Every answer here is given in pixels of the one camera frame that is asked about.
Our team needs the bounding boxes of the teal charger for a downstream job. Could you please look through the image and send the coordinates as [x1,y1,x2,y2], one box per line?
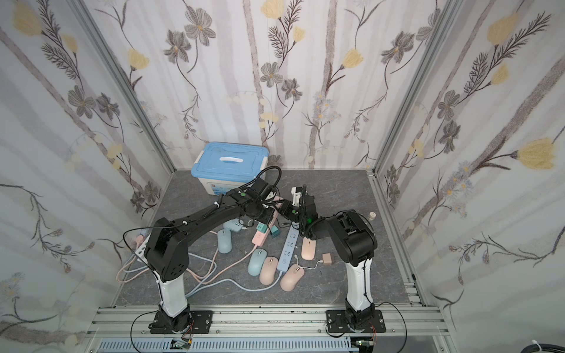
[256,223,268,233]
[270,226,280,238]

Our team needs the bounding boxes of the light blue power strip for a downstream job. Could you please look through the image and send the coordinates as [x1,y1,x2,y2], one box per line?
[277,226,300,273]

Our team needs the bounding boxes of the pink power strip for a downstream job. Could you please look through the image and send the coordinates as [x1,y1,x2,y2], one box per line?
[252,207,279,247]

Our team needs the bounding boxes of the white charging cable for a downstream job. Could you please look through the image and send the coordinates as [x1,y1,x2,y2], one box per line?
[294,254,325,271]

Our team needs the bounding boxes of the peach charger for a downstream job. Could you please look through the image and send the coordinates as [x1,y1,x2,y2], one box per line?
[322,253,333,266]

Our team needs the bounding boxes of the blue mouse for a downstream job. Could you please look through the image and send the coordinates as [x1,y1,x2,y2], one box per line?
[217,229,232,254]
[247,248,268,277]
[223,219,244,232]

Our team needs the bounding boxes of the peach mouse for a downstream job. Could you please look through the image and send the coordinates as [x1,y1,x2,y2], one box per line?
[301,238,316,261]

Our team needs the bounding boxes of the pink mouse left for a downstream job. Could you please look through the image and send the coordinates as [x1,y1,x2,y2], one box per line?
[259,257,278,285]

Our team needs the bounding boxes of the pink mouse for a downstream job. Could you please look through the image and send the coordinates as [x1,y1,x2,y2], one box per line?
[280,264,305,292]
[259,257,278,285]

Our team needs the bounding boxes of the pink mouse front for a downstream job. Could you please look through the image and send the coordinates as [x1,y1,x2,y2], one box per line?
[280,264,305,292]

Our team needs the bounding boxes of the blue lid storage box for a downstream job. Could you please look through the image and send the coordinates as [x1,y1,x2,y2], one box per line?
[191,142,269,195]

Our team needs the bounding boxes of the white multi socket power strip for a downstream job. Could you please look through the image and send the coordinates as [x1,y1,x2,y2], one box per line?
[135,235,149,265]

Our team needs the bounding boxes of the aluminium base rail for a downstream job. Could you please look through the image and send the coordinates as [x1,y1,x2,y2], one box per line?
[83,304,457,352]

